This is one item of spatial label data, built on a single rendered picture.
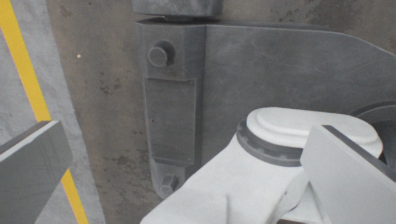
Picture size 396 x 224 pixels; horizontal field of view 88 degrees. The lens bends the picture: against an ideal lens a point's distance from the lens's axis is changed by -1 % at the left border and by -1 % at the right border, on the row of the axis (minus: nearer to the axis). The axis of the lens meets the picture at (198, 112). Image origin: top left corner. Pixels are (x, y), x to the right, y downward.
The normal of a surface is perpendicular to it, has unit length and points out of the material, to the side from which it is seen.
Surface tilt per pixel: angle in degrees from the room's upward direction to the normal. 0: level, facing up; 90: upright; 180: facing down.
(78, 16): 0
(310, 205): 90
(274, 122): 90
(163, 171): 0
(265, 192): 90
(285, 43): 0
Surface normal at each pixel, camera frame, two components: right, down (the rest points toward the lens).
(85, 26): -0.18, 0.48
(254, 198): 0.03, -0.88
